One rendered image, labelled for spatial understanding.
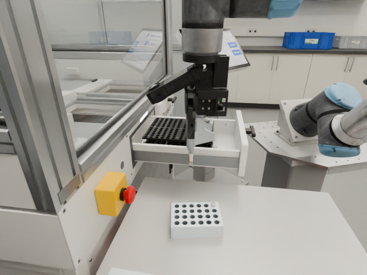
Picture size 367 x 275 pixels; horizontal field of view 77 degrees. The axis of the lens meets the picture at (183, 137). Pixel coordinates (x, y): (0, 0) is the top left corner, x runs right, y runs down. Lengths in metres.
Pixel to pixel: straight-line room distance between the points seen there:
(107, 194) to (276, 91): 3.55
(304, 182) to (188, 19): 0.91
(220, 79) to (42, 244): 0.45
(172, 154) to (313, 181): 0.71
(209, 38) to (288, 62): 3.43
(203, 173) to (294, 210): 1.24
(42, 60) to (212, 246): 0.49
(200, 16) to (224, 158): 0.41
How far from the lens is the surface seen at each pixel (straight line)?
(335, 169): 1.04
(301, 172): 1.12
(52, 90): 0.41
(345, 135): 0.87
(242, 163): 0.68
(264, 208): 0.72
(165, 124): 0.83
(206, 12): 0.43
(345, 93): 0.98
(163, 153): 0.71
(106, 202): 0.54
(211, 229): 0.59
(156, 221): 0.65
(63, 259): 0.54
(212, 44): 0.44
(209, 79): 0.47
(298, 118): 1.06
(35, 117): 0.38
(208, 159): 0.70
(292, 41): 3.96
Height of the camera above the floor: 1.22
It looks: 26 degrees down
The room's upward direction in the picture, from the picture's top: straight up
